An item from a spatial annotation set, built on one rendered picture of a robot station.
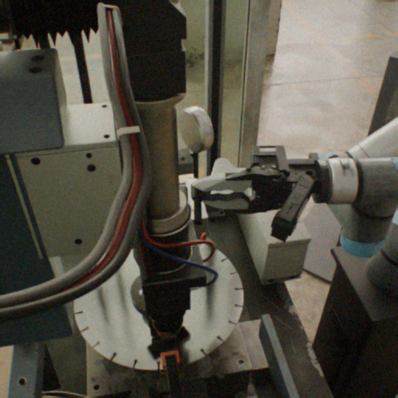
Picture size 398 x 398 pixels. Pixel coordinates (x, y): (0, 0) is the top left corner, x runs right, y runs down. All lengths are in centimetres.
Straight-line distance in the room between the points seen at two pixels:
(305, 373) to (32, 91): 87
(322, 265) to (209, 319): 144
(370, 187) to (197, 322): 39
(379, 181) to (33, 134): 55
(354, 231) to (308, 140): 233
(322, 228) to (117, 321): 172
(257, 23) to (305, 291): 137
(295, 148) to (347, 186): 230
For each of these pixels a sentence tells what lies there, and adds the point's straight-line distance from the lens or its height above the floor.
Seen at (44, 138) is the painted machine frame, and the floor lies 148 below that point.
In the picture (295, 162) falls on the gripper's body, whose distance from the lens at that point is 77.
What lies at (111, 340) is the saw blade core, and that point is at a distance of 87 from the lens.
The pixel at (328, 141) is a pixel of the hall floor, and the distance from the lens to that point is 317.
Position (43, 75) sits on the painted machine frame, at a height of 152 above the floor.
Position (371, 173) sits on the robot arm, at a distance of 76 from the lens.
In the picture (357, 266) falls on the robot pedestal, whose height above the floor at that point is 75.
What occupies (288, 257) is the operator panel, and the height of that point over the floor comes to 84.
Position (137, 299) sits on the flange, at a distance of 91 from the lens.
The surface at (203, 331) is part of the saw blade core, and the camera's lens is 87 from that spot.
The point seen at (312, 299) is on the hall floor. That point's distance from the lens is 216.
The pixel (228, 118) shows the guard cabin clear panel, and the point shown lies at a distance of 124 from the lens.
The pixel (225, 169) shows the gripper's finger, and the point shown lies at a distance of 73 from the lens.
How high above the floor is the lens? 168
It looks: 42 degrees down
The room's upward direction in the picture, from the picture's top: straight up
